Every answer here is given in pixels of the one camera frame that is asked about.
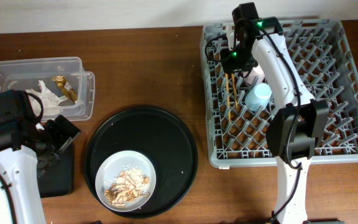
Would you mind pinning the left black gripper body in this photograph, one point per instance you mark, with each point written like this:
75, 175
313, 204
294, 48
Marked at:
56, 137

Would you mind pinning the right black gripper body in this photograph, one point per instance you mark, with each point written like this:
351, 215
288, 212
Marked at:
237, 59

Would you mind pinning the wooden chopstick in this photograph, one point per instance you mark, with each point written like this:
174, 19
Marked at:
234, 89
228, 97

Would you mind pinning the pink cup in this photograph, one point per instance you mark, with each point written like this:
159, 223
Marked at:
256, 75

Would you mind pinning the white napkin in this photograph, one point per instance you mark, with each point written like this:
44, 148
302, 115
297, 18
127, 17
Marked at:
51, 102

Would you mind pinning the blue cup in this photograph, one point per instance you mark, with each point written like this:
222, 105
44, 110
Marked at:
258, 97

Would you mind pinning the gold foil wrapper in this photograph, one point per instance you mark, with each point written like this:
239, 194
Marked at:
66, 88

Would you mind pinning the grey plate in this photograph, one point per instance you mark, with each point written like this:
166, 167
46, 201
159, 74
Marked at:
110, 169

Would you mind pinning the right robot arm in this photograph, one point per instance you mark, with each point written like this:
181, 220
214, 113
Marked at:
297, 128

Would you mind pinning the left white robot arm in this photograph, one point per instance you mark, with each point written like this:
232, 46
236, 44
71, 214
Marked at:
36, 158

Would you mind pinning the grey dishwasher rack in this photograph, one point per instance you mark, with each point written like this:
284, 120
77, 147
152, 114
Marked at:
323, 60

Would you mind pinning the black rectangular bin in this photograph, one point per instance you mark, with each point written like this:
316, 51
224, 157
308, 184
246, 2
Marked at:
55, 173

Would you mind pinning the clear plastic bin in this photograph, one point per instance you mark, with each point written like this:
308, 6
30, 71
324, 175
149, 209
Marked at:
36, 75

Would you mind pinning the food scraps on plate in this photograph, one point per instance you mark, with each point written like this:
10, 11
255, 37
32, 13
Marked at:
129, 185

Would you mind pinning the round black tray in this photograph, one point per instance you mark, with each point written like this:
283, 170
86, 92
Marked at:
159, 135

